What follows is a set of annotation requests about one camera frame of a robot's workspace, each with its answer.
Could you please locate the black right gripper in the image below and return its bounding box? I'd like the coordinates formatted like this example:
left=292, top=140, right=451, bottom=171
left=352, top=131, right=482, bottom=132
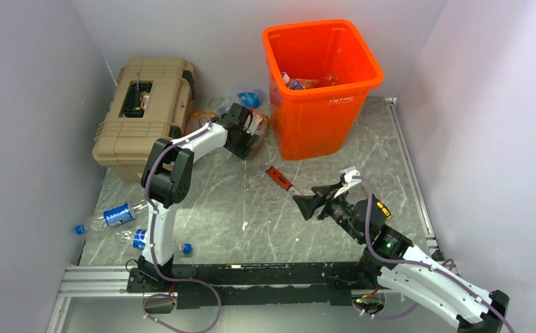
left=292, top=182, right=364, bottom=243

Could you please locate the crushed orange label bottle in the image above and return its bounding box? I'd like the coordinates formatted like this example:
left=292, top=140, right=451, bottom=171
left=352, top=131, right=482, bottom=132
left=246, top=111, right=270, bottom=158

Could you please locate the blue label crushed bottle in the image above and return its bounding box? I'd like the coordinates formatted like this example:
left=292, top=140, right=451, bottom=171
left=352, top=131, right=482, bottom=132
left=280, top=72, right=303, bottom=90

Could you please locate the clear bottle orange label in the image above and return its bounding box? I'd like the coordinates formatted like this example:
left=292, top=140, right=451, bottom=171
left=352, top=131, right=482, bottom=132
left=298, top=79, right=319, bottom=89

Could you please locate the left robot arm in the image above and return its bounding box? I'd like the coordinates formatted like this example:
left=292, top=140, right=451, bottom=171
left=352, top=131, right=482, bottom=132
left=137, top=103, right=269, bottom=291

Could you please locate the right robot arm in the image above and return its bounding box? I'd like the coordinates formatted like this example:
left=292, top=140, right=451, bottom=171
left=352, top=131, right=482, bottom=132
left=288, top=182, right=514, bottom=332

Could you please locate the orange plastic bin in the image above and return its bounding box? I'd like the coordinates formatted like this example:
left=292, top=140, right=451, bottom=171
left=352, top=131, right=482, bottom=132
left=262, top=19, right=384, bottom=160

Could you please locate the clear bottle blue label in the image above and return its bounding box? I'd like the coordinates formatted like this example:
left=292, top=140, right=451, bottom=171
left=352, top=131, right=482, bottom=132
left=216, top=89, right=266, bottom=116

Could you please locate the red adjustable wrench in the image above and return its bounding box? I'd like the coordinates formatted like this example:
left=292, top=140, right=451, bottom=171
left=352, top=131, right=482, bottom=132
left=263, top=163, right=301, bottom=195

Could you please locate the large orange label bottle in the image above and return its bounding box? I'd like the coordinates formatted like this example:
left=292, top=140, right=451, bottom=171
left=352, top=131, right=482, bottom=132
left=184, top=111, right=218, bottom=135

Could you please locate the tan plastic toolbox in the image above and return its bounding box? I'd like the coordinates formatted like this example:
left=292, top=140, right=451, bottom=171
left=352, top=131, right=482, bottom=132
left=92, top=57, right=195, bottom=182

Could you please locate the clear bottle blue cap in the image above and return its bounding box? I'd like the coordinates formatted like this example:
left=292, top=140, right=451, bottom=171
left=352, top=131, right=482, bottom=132
left=74, top=200, right=148, bottom=235

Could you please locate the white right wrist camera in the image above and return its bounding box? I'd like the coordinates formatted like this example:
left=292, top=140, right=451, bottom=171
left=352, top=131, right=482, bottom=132
left=333, top=166, right=362, bottom=198

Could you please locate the yellow handle screwdriver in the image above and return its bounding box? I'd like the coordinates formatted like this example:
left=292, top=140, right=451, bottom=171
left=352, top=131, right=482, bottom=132
left=376, top=200, right=392, bottom=219

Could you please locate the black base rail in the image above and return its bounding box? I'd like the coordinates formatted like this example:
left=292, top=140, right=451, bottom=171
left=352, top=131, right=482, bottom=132
left=126, top=262, right=377, bottom=309

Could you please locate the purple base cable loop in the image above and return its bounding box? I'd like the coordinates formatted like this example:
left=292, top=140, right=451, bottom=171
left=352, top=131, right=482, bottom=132
left=141, top=277, right=223, bottom=333

